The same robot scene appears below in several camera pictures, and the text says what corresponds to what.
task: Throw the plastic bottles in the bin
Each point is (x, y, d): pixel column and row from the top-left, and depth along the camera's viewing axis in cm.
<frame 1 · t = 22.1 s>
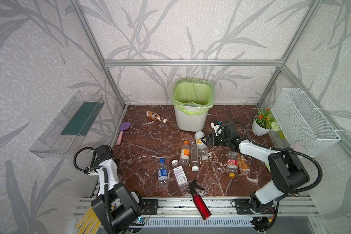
left hand: (115, 165, 82), fingers open
right hand: (206, 134, 91), fingers open
white waste bin: (188, 122, 101), point 9 cm above the table
green bin liner bag: (193, 96, 106), point 17 cm above the table
potted plant in white pot: (263, 122, 95), point 13 cm above the table
purple pink silicone spatula: (124, 126, 108), point 2 cm above the table
brown coffee bottle far left: (156, 116, 110), point 5 cm above the table
orange cap clear bottle: (184, 160, 86), point 6 cm above the table
clear square bottle white cap: (194, 159, 86), point 6 cm above the table
white label yogurt bottle: (200, 144, 93), point 6 cm above the table
red label crushed bottle: (232, 164, 85), point 5 cm above the table
blue label bottle front: (163, 174, 81), point 6 cm above the table
white label flat bottle: (181, 173, 83), point 4 cm above the table

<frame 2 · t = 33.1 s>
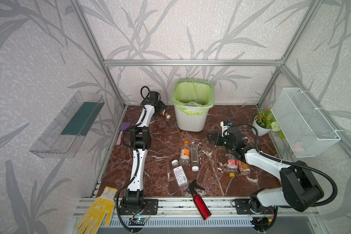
left hand: (163, 103, 112), fingers open
right hand: (212, 130, 89), fingers open
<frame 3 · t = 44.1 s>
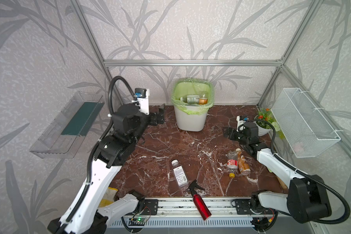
left hand: (157, 98, 60), fingers open
right hand: (228, 124, 88), fingers open
orange cap clear bottle: (203, 101, 98), point 21 cm above the table
clear square bottle white cap: (190, 99, 104), point 17 cm above the table
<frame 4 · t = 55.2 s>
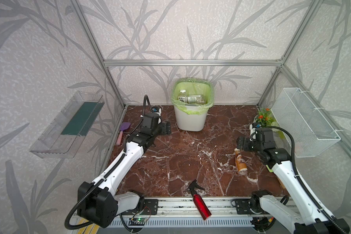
left hand: (165, 119, 81), fingers open
right hand: (245, 135, 80), fingers open
white label flat bottle: (183, 97, 99), point 22 cm above the table
